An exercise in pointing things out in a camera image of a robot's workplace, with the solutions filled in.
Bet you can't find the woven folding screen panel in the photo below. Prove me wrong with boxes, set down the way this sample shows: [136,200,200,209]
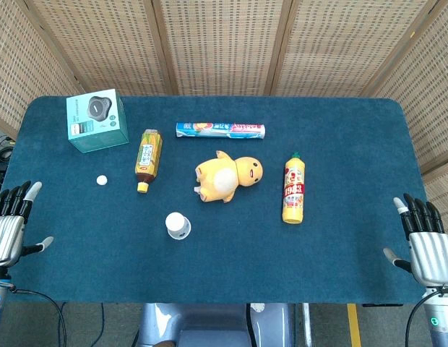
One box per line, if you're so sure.
[151,0,294,97]
[0,0,84,140]
[23,0,178,97]
[366,0,448,174]
[270,0,440,98]

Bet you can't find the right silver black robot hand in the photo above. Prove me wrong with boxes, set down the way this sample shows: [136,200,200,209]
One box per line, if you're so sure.
[382,193,448,287]

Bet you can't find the blue table cloth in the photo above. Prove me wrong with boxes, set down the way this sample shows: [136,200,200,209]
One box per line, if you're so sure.
[0,95,428,304]

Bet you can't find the yellow squeeze bottle red label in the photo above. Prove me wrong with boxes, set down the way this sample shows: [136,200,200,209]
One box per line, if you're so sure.
[281,151,306,225]

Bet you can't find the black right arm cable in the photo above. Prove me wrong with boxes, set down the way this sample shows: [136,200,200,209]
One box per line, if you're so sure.
[405,287,445,347]

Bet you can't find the white floral paper cup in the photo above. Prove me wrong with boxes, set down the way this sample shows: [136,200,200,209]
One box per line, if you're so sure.
[165,212,192,241]

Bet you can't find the black coiled cable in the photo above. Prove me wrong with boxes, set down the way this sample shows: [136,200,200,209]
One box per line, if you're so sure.
[0,135,17,163]

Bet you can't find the yellow label tea bottle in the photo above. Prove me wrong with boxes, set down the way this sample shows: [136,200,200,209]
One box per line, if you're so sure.
[135,129,163,194]

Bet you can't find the teal speaker product box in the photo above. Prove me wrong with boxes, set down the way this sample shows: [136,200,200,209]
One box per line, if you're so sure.
[66,87,130,154]

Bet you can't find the blue grey robot torso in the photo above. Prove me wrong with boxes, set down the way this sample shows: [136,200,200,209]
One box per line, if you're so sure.
[132,302,296,347]

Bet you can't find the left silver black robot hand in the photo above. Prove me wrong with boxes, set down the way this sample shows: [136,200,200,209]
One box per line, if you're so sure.
[0,180,54,267]

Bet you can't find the yellow plush toy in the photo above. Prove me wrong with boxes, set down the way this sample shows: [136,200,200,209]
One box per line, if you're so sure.
[193,150,264,204]

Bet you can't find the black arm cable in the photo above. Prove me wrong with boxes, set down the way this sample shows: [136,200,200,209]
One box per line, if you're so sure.
[9,285,68,347]
[405,287,445,347]

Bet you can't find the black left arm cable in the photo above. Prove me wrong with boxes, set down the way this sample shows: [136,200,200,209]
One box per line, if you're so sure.
[9,285,68,347]

